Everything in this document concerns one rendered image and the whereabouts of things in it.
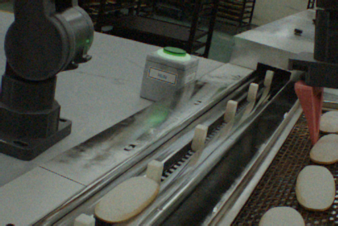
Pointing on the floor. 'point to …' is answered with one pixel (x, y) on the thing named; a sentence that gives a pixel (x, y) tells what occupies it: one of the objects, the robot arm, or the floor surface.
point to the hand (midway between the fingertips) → (331, 140)
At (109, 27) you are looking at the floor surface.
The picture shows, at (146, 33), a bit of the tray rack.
